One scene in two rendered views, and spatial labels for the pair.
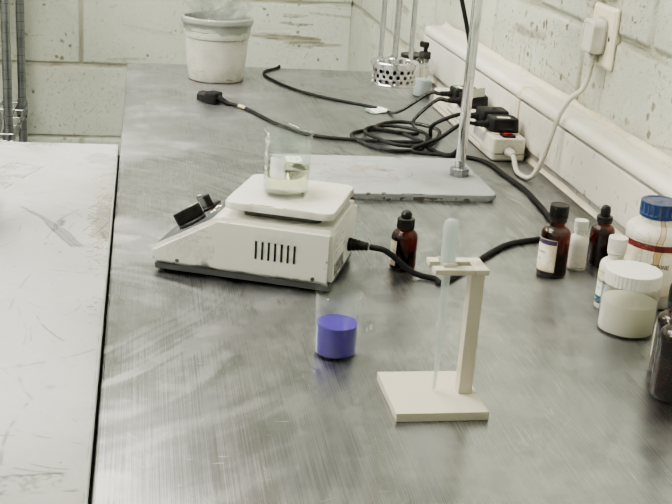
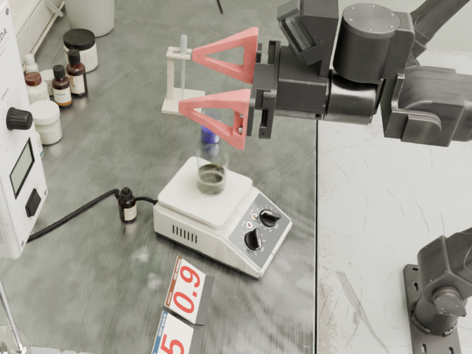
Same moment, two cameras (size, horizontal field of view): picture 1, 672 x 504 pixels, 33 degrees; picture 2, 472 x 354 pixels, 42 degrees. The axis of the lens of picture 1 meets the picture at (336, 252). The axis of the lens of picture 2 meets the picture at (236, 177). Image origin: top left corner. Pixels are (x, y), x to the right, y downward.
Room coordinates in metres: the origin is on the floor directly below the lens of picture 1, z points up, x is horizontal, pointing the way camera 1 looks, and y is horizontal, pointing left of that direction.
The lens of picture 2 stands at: (1.85, 0.24, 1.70)
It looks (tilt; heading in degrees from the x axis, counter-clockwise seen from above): 45 degrees down; 192
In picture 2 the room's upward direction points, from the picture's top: 6 degrees clockwise
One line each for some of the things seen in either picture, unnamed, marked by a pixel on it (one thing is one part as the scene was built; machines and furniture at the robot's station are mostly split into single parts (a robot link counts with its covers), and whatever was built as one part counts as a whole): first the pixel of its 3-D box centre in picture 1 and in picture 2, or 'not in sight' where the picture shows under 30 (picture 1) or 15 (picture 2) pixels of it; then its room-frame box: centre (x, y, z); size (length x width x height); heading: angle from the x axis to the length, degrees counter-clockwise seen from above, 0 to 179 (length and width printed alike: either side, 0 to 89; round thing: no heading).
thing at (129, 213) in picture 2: (404, 239); (126, 202); (1.21, -0.08, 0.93); 0.03 x 0.03 x 0.07
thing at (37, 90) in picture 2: not in sight; (36, 94); (1.01, -0.35, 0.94); 0.05 x 0.05 x 0.09
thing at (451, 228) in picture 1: (450, 245); not in sight; (0.88, -0.09, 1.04); 0.01 x 0.01 x 0.04; 11
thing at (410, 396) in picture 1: (437, 331); (184, 78); (0.88, -0.09, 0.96); 0.08 x 0.08 x 0.13; 11
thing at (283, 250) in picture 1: (266, 231); (218, 214); (1.19, 0.08, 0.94); 0.22 x 0.13 x 0.08; 79
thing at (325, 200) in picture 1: (291, 196); (206, 190); (1.18, 0.05, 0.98); 0.12 x 0.12 x 0.01; 79
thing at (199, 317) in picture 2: not in sight; (190, 290); (1.33, 0.08, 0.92); 0.09 x 0.06 x 0.04; 8
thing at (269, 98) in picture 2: not in sight; (292, 90); (1.30, 0.18, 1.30); 0.10 x 0.07 x 0.07; 10
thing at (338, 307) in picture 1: (337, 322); (211, 126); (0.97, -0.01, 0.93); 0.04 x 0.04 x 0.06
